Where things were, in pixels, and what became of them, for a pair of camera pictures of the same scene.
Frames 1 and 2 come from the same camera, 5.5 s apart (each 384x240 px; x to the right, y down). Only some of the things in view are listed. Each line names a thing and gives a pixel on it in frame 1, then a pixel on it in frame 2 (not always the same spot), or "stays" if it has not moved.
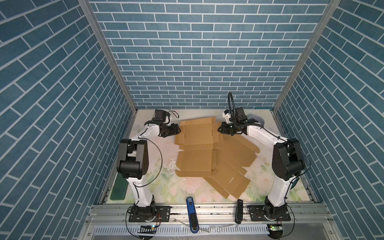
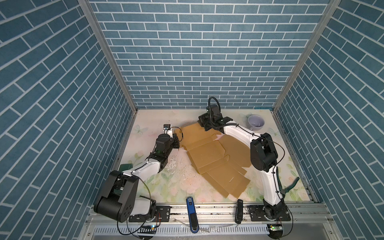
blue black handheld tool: (193, 216) stays
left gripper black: (173, 129) → (174, 140)
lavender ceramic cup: (259, 119) stays
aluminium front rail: (210, 214) stays
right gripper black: (224, 129) → (201, 119)
